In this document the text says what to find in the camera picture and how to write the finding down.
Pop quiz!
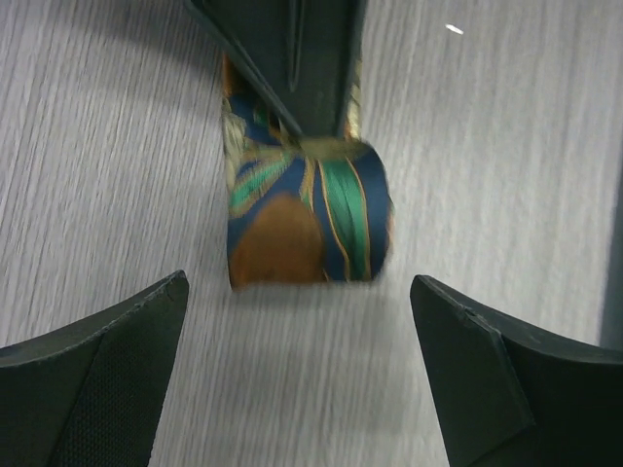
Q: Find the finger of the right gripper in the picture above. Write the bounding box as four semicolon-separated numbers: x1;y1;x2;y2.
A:
186;0;367;137

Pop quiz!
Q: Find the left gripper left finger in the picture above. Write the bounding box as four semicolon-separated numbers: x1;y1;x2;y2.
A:
1;270;189;466

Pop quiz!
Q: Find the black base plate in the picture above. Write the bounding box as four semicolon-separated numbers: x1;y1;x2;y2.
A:
600;177;623;350

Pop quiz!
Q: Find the floral patterned necktie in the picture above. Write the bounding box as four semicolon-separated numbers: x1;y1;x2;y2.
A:
222;57;393;289

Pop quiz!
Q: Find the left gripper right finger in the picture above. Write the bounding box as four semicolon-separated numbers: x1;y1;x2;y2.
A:
411;275;622;466

